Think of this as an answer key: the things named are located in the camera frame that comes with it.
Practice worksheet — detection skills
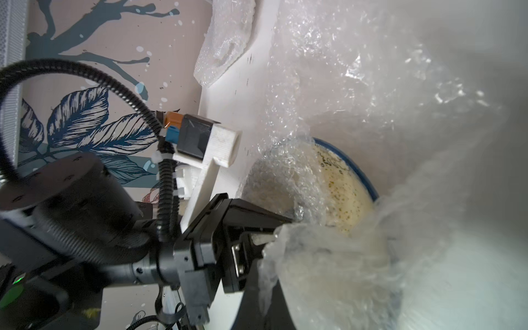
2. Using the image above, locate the clear bubble wrap sheet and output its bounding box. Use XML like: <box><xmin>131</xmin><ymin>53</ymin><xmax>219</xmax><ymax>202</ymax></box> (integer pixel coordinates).
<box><xmin>258</xmin><ymin>1</ymin><xmax>527</xmax><ymax>329</ymax></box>
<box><xmin>194</xmin><ymin>0</ymin><xmax>256</xmax><ymax>88</ymax></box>

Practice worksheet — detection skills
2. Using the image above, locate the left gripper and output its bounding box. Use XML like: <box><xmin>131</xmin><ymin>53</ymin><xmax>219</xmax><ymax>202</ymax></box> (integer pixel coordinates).
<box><xmin>159</xmin><ymin>193</ymin><xmax>293</xmax><ymax>326</ymax></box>

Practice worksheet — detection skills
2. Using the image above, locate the speckled cream plate dark rim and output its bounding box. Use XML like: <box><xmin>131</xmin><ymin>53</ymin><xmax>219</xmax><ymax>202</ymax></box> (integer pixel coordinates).
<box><xmin>241</xmin><ymin>140</ymin><xmax>374</xmax><ymax>235</ymax></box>

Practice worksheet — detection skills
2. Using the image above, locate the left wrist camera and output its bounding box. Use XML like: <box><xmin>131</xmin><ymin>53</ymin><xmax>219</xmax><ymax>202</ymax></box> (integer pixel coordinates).
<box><xmin>151</xmin><ymin>112</ymin><xmax>241</xmax><ymax>232</ymax></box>

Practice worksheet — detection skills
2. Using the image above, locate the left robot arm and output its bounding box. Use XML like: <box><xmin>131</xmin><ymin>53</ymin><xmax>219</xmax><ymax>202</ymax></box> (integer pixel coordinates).
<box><xmin>1</xmin><ymin>153</ymin><xmax>294</xmax><ymax>329</ymax></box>

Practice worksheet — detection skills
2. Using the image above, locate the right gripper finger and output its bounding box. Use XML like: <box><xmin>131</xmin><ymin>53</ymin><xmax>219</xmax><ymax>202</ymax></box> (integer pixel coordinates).
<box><xmin>232</xmin><ymin>263</ymin><xmax>297</xmax><ymax>330</ymax></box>

